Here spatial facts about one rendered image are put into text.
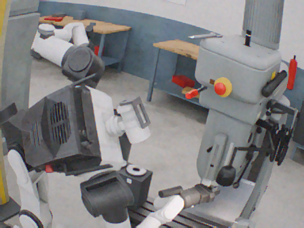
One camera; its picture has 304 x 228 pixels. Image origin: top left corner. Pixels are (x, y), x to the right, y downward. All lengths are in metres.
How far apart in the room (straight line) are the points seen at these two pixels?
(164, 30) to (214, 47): 5.17
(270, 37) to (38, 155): 1.04
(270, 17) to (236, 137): 0.55
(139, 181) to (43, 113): 0.75
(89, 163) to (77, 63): 0.31
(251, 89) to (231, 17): 4.68
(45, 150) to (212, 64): 0.59
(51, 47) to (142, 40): 5.34
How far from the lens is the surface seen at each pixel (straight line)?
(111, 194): 1.14
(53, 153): 1.08
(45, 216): 1.59
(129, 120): 1.16
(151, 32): 6.50
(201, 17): 6.05
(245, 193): 1.98
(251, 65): 1.18
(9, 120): 1.35
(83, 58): 1.20
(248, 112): 1.32
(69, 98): 1.06
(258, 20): 1.54
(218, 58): 1.22
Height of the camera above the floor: 2.12
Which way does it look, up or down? 23 degrees down
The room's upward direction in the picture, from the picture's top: 10 degrees clockwise
